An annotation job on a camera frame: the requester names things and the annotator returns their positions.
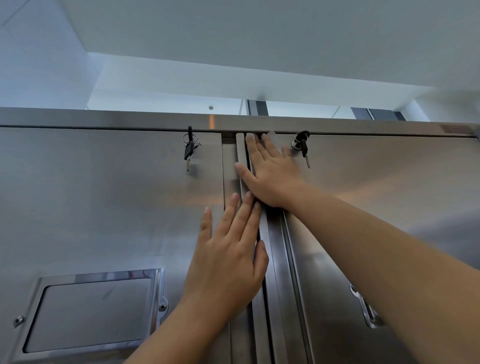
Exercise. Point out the chrome label holder frame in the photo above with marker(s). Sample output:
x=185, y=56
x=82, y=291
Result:
x=369, y=315
x=112, y=275

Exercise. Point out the silver door lock cylinder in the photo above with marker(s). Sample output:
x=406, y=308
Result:
x=296, y=144

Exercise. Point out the stainless steel cabinet door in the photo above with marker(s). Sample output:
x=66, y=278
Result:
x=93, y=206
x=375, y=168

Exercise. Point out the black-headed keys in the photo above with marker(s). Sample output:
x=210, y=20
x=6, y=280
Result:
x=304, y=146
x=188, y=150

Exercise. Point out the person's right hand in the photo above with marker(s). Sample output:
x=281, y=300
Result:
x=277, y=180

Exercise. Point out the stainless steel cabinet body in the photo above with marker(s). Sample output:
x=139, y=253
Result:
x=112, y=117

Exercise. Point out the person's right forearm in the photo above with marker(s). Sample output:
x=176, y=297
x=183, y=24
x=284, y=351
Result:
x=393, y=262

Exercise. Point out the dark window frame post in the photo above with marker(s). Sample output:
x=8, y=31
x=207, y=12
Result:
x=262, y=108
x=378, y=114

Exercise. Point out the white wet wipe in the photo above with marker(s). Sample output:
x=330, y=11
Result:
x=275, y=138

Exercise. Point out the person's left hand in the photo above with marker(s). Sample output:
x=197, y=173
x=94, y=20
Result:
x=225, y=273

